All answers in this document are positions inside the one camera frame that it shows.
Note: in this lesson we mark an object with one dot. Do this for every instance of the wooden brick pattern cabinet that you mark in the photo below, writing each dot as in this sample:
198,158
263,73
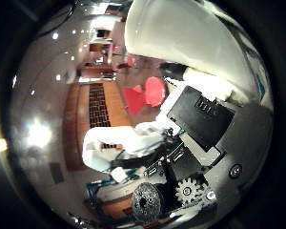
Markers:
98,105

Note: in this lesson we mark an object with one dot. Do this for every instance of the red chair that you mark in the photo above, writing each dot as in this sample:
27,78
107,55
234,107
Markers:
155,90
134,101

